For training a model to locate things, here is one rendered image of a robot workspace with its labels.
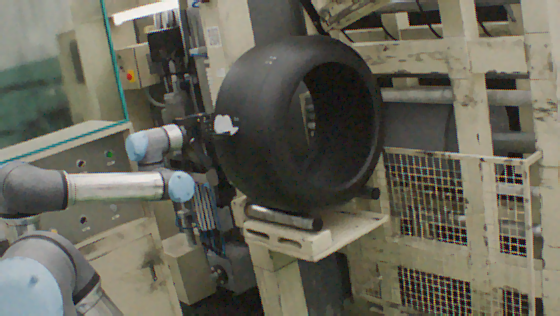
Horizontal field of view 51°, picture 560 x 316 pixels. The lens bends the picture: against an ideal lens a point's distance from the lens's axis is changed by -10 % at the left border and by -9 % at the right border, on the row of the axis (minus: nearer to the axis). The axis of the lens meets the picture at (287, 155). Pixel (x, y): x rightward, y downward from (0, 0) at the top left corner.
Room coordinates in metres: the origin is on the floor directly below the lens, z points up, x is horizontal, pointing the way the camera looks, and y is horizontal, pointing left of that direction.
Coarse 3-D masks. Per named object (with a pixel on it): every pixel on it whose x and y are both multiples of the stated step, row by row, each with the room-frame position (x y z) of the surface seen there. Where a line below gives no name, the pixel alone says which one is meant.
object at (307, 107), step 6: (300, 96) 2.54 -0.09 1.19; (306, 96) 2.54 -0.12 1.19; (300, 102) 2.55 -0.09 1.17; (306, 102) 2.56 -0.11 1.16; (312, 102) 2.58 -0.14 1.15; (306, 108) 2.53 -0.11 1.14; (312, 108) 2.50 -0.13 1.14; (306, 114) 2.55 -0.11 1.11; (312, 114) 2.53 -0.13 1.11; (306, 120) 2.55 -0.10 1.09; (312, 120) 2.57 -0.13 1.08; (306, 126) 2.54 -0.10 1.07; (312, 126) 2.52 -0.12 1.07; (306, 132) 2.54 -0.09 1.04; (312, 132) 2.54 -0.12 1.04; (312, 138) 2.55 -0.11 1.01
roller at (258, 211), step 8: (248, 208) 2.13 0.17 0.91; (256, 208) 2.10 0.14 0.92; (264, 208) 2.07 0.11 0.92; (272, 208) 2.05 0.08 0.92; (256, 216) 2.09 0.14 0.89; (264, 216) 2.05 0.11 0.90; (272, 216) 2.02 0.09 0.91; (280, 216) 1.99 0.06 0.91; (288, 216) 1.96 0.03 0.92; (296, 216) 1.94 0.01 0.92; (304, 216) 1.92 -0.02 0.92; (312, 216) 1.90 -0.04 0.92; (288, 224) 1.97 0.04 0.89; (296, 224) 1.93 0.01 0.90; (304, 224) 1.90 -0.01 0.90; (312, 224) 1.87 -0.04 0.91; (320, 224) 1.88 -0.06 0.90
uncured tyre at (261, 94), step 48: (288, 48) 1.94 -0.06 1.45; (336, 48) 2.02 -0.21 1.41; (240, 96) 1.91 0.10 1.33; (288, 96) 1.86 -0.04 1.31; (336, 96) 2.32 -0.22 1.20; (240, 144) 1.87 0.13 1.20; (288, 144) 1.84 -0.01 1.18; (336, 144) 2.30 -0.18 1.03; (288, 192) 1.85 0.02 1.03; (336, 192) 1.94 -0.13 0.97
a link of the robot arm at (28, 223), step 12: (0, 168) 1.47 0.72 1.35; (12, 168) 1.41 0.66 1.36; (0, 180) 1.41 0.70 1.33; (0, 192) 1.40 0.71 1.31; (0, 204) 1.42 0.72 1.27; (0, 216) 1.43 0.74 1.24; (12, 216) 1.40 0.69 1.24; (24, 216) 1.41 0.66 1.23; (36, 216) 1.43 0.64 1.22; (12, 228) 1.42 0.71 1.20; (24, 228) 1.42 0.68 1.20; (36, 228) 1.44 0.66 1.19; (12, 240) 1.42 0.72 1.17
